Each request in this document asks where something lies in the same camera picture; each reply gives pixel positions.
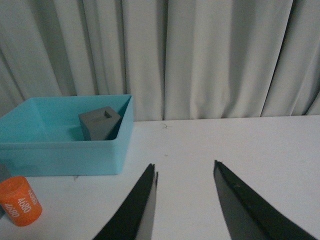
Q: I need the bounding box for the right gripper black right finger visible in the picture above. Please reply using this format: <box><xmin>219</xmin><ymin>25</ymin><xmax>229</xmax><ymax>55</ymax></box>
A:
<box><xmin>214</xmin><ymin>160</ymin><xmax>315</xmax><ymax>240</ymax></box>

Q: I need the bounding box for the blue plastic box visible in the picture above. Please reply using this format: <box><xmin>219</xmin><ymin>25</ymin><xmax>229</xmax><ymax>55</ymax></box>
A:
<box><xmin>0</xmin><ymin>94</ymin><xmax>134</xmax><ymax>177</ymax></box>

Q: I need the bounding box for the orange cylinder part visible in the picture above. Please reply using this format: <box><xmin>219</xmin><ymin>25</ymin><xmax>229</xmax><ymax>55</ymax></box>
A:
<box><xmin>0</xmin><ymin>176</ymin><xmax>43</xmax><ymax>227</ymax></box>

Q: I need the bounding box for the gray cube with round hole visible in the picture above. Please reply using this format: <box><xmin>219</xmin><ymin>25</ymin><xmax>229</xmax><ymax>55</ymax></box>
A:
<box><xmin>0</xmin><ymin>164</ymin><xmax>11</xmax><ymax>219</ymax></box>

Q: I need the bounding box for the white curtain backdrop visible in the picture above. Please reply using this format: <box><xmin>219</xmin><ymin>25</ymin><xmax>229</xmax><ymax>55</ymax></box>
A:
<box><xmin>0</xmin><ymin>0</ymin><xmax>320</xmax><ymax>121</ymax></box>

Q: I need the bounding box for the gray cube with rectangular slot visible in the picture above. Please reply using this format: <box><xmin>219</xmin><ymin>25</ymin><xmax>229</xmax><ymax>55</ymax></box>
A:
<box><xmin>78</xmin><ymin>106</ymin><xmax>122</xmax><ymax>141</ymax></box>

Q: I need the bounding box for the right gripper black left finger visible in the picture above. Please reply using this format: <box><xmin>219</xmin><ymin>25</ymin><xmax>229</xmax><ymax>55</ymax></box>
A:
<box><xmin>94</xmin><ymin>164</ymin><xmax>158</xmax><ymax>240</ymax></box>

